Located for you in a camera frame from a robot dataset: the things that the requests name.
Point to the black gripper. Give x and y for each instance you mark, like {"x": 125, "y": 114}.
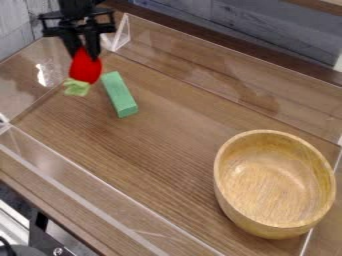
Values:
{"x": 79, "y": 17}

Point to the red plush strawberry toy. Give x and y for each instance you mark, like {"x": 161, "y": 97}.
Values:
{"x": 85, "y": 73}

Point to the wooden bowl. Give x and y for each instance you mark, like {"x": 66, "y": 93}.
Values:
{"x": 274, "y": 183}

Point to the clear acrylic tray wall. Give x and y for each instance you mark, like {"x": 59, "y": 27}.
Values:
{"x": 127, "y": 182}

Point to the green foam block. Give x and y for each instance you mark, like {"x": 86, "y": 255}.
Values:
{"x": 119, "y": 94}

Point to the black table leg bracket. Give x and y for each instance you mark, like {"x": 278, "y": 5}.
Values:
{"x": 40, "y": 240}

